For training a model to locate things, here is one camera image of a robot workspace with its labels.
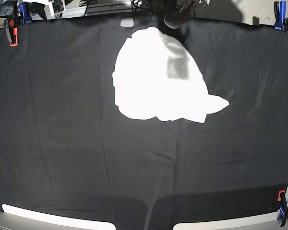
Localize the black table cloth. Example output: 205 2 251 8
0 13 288 230

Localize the grey tape patch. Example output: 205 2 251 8
120 18 134 28

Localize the blue clamp top left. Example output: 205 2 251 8
17 0 32 24

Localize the red clamp top left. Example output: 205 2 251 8
3 19 18 47

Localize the white printed t-shirt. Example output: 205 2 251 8
112 27 229 123

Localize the blue clamp top right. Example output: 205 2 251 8
274 0 288 31

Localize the red blue clamp bottom right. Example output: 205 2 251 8
277 190 288 227

